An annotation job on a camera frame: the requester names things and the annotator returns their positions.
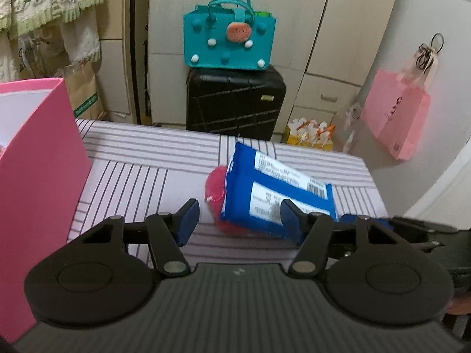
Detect cream knitted cardigan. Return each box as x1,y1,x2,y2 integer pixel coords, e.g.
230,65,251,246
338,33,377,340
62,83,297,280
1,0,105,82

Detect yellow white gift bag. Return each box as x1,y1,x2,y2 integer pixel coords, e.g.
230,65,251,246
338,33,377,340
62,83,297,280
282,118,335,151

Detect pink paper bag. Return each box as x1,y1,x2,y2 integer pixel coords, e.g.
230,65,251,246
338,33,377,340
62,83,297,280
359,69,432,162

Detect striped white tablecloth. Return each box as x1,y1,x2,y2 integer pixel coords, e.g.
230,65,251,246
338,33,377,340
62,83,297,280
69,119,387,265

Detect red fluffy plush ball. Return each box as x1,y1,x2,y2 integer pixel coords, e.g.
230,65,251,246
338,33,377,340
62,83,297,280
204,166,248,237

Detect brown paper bag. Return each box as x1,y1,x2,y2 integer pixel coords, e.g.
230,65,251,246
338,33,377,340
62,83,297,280
55,61,105,119

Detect teal felt handbag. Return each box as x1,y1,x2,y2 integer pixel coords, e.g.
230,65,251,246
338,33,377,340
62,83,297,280
183,0,276,71

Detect pink storage box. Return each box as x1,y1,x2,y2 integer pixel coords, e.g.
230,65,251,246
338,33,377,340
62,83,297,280
1,78,91,342

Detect blue wet wipes pack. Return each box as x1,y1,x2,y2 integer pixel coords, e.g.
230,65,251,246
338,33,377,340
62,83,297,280
220,142,337,238

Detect black suitcase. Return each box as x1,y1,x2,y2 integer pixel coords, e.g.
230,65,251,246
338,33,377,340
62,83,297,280
186,66,287,140

